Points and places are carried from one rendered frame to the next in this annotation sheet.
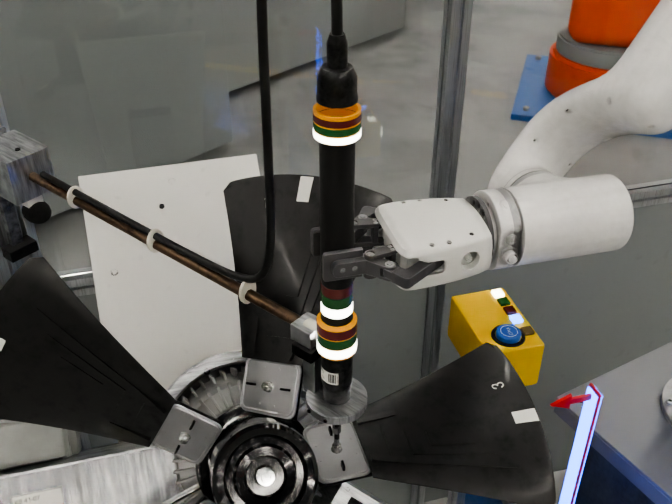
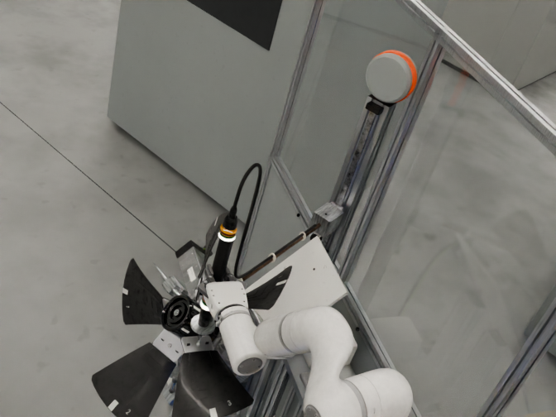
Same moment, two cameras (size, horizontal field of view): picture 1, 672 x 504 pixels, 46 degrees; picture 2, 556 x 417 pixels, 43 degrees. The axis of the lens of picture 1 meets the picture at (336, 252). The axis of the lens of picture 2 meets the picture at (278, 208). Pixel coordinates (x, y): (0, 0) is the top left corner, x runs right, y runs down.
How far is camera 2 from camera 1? 168 cm
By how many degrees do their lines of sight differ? 61
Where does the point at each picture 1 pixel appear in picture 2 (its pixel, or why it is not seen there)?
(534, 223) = (225, 323)
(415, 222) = (226, 288)
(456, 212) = (232, 300)
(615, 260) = not seen: outside the picture
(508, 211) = (228, 311)
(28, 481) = (196, 268)
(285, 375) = not seen: hidden behind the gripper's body
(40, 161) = (324, 223)
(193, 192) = (323, 277)
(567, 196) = (238, 332)
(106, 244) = (294, 259)
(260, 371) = not seen: hidden behind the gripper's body
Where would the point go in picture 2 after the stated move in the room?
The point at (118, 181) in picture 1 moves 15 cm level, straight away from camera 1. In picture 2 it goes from (318, 249) to (359, 246)
